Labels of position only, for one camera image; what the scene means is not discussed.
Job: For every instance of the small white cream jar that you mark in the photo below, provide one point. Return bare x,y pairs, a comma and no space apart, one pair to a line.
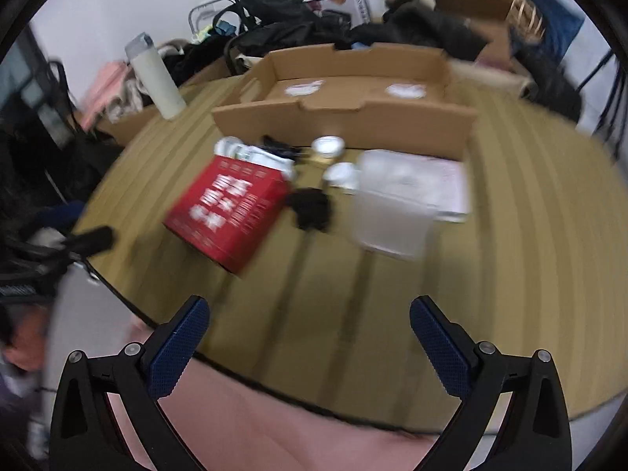
342,176

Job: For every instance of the pink patterned packet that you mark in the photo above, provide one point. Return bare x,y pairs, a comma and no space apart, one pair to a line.
452,193

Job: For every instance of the woven wicker basket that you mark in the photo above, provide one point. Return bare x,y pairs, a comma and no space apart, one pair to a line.
527,21

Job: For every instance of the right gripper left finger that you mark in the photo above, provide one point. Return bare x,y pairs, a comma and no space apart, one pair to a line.
84,432

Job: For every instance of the flat cardboard tray box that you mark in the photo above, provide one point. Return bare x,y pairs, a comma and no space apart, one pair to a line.
386,96

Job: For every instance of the white metal rack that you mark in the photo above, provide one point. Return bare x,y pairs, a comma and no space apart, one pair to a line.
204,13

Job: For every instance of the blue cloth bag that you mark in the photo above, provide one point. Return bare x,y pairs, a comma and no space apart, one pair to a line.
561,26

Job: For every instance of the printed product carton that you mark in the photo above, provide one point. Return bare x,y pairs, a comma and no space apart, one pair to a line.
352,12

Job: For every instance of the black hair clips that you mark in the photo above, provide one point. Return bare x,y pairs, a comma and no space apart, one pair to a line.
280,148

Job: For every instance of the small white round jar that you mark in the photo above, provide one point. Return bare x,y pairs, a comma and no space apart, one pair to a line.
328,148

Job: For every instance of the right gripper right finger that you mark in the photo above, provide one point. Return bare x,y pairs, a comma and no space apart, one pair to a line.
535,431

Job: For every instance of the cardboard box left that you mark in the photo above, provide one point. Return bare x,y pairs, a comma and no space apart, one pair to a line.
126,129

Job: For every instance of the white tube bottle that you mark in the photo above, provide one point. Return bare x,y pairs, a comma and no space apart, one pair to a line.
233,147

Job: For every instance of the white thermos bottle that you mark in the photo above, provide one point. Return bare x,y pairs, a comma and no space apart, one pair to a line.
150,69

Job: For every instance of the clear plastic container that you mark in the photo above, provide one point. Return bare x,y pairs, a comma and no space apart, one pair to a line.
396,202

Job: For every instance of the large cardboard box right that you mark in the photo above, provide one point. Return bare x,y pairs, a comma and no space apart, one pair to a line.
489,19

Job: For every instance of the pink backpack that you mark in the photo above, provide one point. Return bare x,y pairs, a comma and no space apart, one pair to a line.
105,89

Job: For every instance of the black clothes pile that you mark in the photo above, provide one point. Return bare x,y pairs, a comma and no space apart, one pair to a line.
287,24

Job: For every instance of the red printed box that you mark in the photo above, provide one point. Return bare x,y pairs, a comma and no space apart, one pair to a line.
228,210

